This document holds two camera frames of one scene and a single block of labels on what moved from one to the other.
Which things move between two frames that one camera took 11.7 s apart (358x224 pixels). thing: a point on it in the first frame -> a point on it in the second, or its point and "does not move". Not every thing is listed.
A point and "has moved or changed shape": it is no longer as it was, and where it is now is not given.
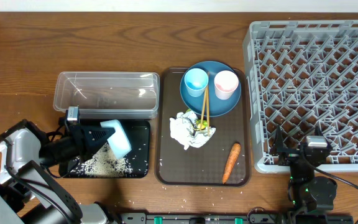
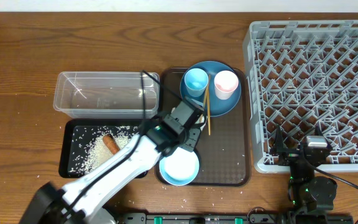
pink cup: (225, 83) does not move
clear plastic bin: (112, 95) does not move
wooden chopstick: (204, 100) does not move
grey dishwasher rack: (301, 74) does not move
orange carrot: (233, 158) -> (110, 143)
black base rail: (234, 218) does not move
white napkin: (182, 130) has moved or changed shape
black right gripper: (289, 155) does not move
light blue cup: (196, 80) does not move
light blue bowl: (118, 141) -> (180, 168)
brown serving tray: (204, 166) does not move
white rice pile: (103, 163) has moved or changed shape
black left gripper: (86, 132) -> (192, 149)
